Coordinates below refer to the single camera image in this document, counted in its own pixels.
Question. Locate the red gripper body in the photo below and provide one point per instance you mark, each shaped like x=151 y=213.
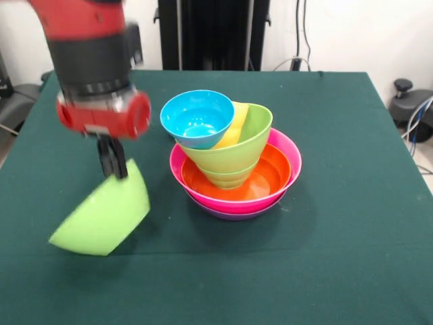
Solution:
x=101 y=118

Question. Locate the dark green tablecloth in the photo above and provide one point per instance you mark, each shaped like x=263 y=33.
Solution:
x=216 y=271

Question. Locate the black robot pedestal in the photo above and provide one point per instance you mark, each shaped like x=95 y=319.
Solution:
x=216 y=34

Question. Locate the yellow cup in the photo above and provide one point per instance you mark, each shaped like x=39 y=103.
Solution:
x=235 y=128

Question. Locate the pink bowl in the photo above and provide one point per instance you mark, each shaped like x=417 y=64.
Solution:
x=294 y=159

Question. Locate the orange bowl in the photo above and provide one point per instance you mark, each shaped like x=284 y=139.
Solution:
x=270 y=176

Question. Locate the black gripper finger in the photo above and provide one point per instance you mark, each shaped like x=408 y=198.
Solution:
x=118 y=159
x=104 y=157

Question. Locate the small blue bowl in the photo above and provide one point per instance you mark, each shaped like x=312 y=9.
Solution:
x=196 y=118

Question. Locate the large green bowl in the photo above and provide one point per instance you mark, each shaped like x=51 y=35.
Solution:
x=101 y=216

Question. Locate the black chair with round knob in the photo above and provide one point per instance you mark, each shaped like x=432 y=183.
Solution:
x=406 y=108

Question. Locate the black office chair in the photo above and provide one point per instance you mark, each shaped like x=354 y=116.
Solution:
x=20 y=94

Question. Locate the medium green bowl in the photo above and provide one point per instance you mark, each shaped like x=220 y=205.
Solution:
x=243 y=152

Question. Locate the purple bowl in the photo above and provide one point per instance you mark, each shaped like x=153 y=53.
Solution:
x=240 y=216

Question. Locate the small ribbed green bowl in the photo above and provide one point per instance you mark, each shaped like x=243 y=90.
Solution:
x=228 y=179

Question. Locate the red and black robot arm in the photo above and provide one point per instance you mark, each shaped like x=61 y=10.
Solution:
x=88 y=44

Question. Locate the black plug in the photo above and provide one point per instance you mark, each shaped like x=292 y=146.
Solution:
x=296 y=63

